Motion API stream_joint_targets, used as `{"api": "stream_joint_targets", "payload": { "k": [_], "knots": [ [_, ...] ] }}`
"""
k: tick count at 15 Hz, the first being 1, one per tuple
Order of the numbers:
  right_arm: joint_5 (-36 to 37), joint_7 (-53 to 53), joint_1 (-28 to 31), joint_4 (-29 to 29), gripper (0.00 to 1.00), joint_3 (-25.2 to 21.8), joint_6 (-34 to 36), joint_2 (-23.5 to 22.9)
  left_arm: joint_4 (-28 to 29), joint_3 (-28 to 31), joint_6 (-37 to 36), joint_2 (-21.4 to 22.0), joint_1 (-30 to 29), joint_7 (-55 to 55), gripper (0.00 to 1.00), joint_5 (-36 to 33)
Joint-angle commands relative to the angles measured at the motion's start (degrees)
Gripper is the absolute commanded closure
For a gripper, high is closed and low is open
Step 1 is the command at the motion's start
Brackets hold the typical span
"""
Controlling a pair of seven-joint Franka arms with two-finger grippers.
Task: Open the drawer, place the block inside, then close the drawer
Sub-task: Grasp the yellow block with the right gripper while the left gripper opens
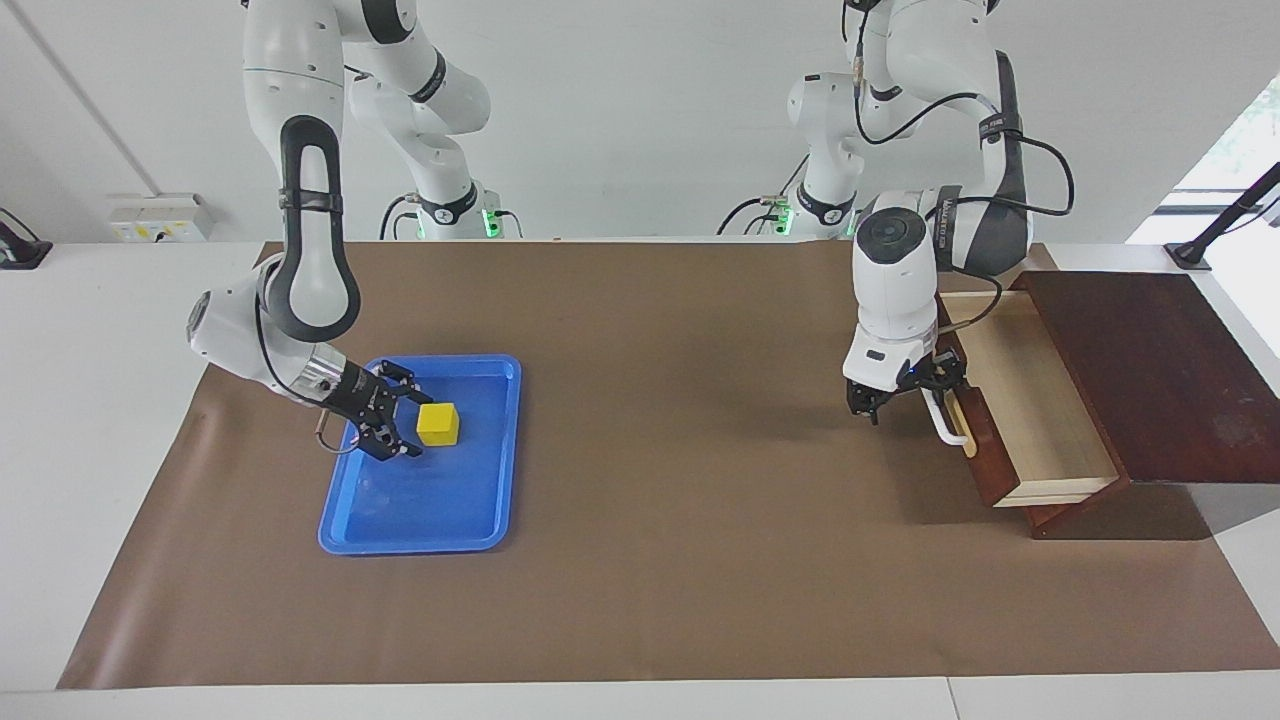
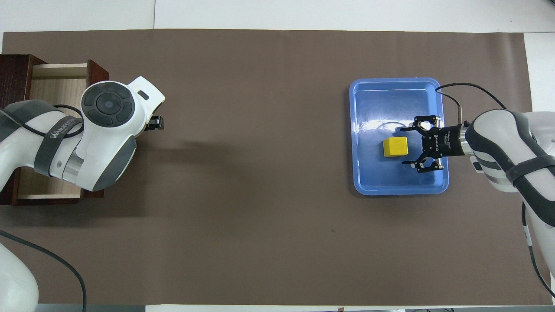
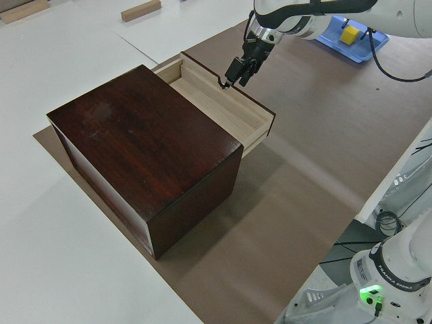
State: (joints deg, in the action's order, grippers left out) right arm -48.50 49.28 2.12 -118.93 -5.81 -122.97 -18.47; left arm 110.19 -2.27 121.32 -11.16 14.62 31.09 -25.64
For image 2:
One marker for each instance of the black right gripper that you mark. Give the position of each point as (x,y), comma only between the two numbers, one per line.
(444,141)

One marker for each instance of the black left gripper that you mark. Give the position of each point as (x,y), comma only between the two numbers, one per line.
(155,122)

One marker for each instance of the yellow cube block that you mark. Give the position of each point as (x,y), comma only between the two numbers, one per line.
(395,147)

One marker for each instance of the wooden drawer with dark front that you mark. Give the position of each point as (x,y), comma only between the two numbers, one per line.
(56,82)

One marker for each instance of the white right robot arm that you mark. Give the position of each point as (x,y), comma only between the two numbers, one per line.
(503,138)

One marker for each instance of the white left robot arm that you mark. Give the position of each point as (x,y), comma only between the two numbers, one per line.
(104,130)

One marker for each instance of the blue plastic tray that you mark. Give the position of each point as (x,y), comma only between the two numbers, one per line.
(390,182)

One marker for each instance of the brown paper table mat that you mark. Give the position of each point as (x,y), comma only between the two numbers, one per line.
(260,173)

